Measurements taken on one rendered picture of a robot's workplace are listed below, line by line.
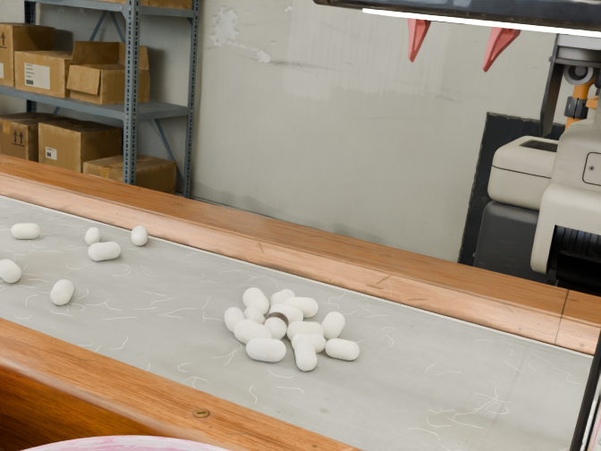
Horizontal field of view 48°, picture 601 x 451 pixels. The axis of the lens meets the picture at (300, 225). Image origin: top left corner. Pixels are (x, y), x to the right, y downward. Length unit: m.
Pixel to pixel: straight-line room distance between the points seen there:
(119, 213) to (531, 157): 0.87
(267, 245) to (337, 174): 2.11
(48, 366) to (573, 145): 0.90
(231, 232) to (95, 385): 0.38
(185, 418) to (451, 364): 0.27
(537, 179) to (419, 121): 1.33
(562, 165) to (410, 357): 0.63
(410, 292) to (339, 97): 2.17
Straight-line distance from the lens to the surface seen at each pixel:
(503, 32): 0.92
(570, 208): 1.17
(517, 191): 1.49
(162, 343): 0.63
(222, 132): 3.22
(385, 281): 0.77
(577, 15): 0.43
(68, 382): 0.53
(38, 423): 0.56
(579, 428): 0.35
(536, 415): 0.61
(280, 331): 0.63
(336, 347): 0.62
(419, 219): 2.82
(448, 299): 0.76
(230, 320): 0.64
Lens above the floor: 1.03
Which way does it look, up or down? 17 degrees down
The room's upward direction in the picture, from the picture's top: 6 degrees clockwise
